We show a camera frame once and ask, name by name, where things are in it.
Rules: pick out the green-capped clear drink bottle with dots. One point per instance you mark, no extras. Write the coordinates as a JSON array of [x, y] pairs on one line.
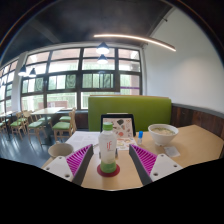
[[107, 150]]

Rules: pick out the wooden dining table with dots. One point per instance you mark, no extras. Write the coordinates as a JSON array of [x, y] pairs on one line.
[[48, 110]]

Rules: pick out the flat round red coaster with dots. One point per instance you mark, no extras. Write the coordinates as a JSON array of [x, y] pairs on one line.
[[101, 172]]

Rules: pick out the green upholstered bench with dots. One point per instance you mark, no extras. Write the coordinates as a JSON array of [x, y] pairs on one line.
[[146, 110]]

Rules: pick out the black-framed picture stand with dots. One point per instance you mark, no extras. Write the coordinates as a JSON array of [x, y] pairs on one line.
[[123, 125]]

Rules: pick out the printed menu sheet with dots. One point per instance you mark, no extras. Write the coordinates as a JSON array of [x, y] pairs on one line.
[[126, 143]]

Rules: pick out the group of wooden green-seat chairs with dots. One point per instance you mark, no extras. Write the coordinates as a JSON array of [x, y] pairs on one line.
[[61, 126]]

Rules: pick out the long linear ceiling light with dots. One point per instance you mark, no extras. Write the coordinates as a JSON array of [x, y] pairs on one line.
[[140, 39]]

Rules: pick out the white paper sheet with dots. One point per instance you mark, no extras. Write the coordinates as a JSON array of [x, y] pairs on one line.
[[81, 140]]

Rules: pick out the beige paper cup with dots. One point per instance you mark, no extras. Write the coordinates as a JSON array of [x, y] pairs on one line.
[[60, 150]]

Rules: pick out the white ceramic bowl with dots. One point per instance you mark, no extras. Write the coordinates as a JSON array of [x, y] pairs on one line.
[[162, 136]]

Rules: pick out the small blue-capped bottle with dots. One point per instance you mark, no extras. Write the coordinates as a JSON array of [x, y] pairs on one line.
[[140, 138]]

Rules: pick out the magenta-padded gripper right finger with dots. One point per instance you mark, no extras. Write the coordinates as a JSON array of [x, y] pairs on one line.
[[164, 166]]

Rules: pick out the group of dark pendant lamps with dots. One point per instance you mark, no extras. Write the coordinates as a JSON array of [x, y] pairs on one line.
[[102, 49]]

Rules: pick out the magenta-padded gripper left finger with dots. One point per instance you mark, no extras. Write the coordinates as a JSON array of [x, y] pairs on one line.
[[59, 166]]

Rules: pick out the white napkin packet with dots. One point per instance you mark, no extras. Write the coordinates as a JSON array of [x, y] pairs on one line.
[[172, 151]]

